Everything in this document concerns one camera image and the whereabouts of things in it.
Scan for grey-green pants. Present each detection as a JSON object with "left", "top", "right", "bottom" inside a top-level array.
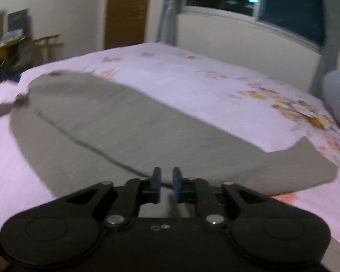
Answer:
[{"left": 0, "top": 71, "right": 337, "bottom": 197}]

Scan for light blue folded quilt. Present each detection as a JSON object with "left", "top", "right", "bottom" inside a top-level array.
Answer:
[{"left": 323, "top": 69, "right": 340, "bottom": 126}]

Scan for wooden chair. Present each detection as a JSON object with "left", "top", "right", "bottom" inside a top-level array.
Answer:
[{"left": 34, "top": 34, "right": 63, "bottom": 64}]

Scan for dark glass window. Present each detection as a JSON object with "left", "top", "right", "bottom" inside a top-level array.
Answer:
[{"left": 185, "top": 0, "right": 325, "bottom": 46}]

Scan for pink floral bed sheet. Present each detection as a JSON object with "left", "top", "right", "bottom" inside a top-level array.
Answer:
[{"left": 0, "top": 43, "right": 340, "bottom": 242}]

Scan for wooden shelf desk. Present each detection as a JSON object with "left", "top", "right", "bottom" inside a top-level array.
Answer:
[{"left": 0, "top": 37, "right": 33, "bottom": 83}]

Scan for grey right curtain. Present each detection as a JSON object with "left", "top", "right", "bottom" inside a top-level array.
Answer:
[{"left": 309, "top": 0, "right": 340, "bottom": 99}]

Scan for brown wooden door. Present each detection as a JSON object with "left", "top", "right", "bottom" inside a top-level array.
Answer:
[{"left": 104, "top": 0, "right": 148, "bottom": 49}]

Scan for grey curtain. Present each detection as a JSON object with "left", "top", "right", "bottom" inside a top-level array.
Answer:
[
  {"left": 156, "top": 0, "right": 183, "bottom": 46},
  {"left": 309, "top": 0, "right": 340, "bottom": 99}
]

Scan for grey left curtain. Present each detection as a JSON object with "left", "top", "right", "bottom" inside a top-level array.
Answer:
[{"left": 156, "top": 0, "right": 183, "bottom": 46}]

